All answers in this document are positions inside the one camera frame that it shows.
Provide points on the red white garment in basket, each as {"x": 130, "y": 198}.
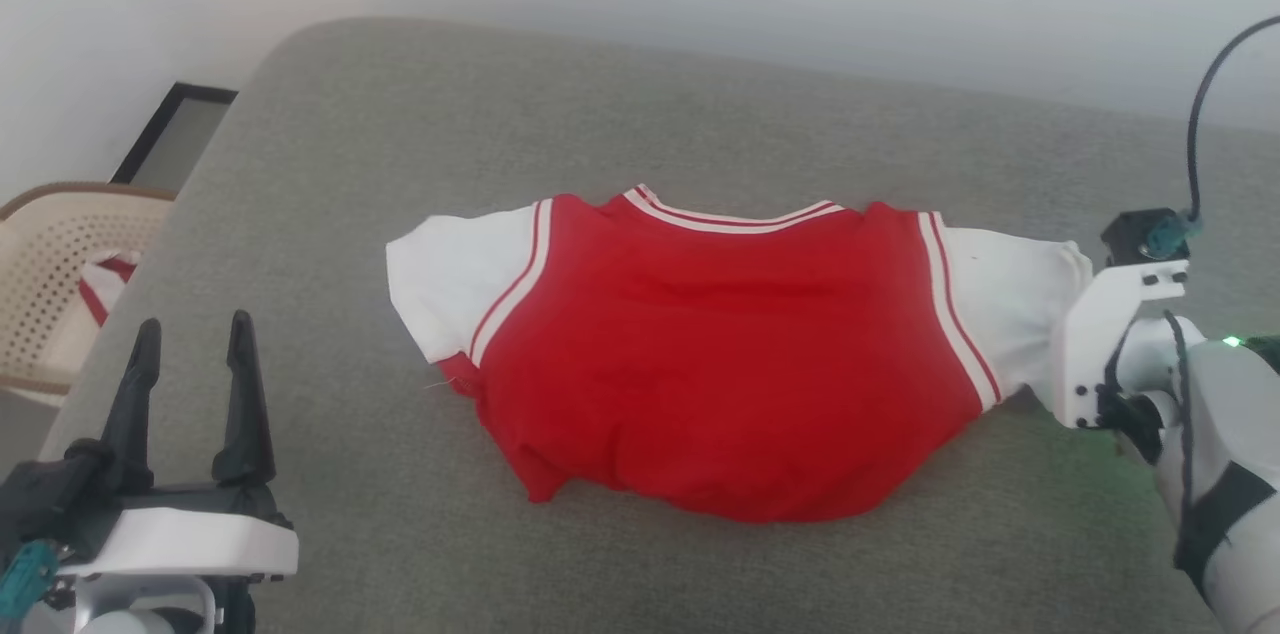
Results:
{"x": 105, "y": 289}

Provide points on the black framed panel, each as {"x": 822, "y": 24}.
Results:
{"x": 175, "y": 129}

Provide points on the beige perforated laundry basket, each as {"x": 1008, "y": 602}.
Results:
{"x": 45, "y": 264}

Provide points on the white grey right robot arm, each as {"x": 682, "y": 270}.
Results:
{"x": 1230, "y": 434}

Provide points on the red garment with white trim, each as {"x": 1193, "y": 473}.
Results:
{"x": 720, "y": 354}

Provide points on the grey fabric sofa cushion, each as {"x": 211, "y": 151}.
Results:
{"x": 650, "y": 134}

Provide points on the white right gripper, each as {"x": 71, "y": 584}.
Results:
{"x": 1095, "y": 354}

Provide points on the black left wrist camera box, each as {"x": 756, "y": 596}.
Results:
{"x": 45, "y": 504}

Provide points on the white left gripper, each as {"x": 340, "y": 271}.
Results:
{"x": 190, "y": 539}

